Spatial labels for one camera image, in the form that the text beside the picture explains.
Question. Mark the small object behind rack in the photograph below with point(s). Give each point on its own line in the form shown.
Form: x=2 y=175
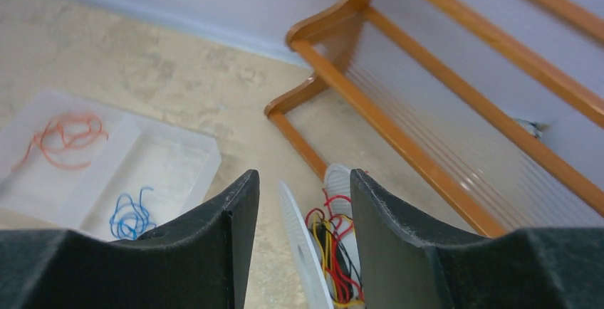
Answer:
x=535 y=129

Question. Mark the white filament spool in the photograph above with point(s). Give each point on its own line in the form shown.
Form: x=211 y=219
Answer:
x=324 y=245

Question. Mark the translucent plastic divided tray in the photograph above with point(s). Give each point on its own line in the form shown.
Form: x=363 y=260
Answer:
x=68 y=162

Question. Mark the wooden shoe rack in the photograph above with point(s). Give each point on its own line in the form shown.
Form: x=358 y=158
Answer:
x=440 y=82

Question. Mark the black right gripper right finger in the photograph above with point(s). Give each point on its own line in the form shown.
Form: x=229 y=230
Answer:
x=410 y=259

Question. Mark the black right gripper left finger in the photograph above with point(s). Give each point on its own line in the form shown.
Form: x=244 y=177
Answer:
x=201 y=259

